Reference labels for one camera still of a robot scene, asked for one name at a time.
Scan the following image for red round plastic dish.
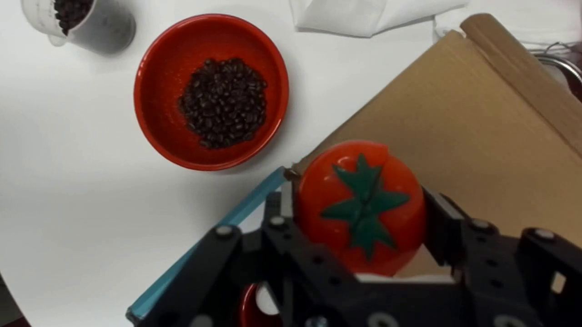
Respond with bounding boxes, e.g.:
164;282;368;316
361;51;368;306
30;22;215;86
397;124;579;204
239;280;284;327

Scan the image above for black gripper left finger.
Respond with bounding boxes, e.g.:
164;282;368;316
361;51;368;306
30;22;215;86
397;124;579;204
261;187;301;246

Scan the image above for clear plastic measuring cup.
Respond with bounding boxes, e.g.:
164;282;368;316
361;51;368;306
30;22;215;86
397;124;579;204
21;0;139;53

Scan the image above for blue printed cardboard box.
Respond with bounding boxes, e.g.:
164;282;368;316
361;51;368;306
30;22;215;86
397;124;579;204
126;13;582;327

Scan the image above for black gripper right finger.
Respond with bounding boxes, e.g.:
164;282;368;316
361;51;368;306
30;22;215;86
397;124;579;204
421;187;473;269

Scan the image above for white towel red stripes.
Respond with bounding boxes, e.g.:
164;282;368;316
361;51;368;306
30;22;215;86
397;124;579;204
290;0;472;40

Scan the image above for small metal bowl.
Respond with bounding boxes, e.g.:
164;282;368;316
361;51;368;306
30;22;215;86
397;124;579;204
533;42;582;102

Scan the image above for orange plastic toy tomato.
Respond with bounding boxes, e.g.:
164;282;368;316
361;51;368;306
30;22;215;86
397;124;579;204
295;140;430;278

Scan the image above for dark coffee beans pile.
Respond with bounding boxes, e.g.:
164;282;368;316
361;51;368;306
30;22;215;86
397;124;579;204
53;0;97;35
179;57;270;151

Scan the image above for red plastic bowl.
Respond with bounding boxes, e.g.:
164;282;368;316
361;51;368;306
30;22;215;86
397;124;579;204
133;13;292;173

